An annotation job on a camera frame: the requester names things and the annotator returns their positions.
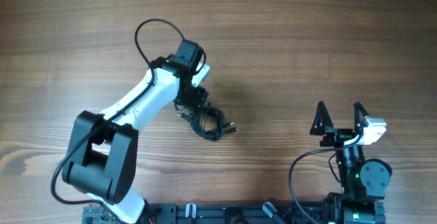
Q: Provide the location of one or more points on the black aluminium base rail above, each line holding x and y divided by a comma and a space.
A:
239, 213

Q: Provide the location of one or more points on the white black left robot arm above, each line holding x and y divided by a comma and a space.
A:
101, 159

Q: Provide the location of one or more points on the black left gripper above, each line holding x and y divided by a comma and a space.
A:
197, 100

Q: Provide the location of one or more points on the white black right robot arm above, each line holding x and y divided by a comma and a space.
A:
363, 181

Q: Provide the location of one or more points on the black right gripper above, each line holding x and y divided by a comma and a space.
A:
343, 136

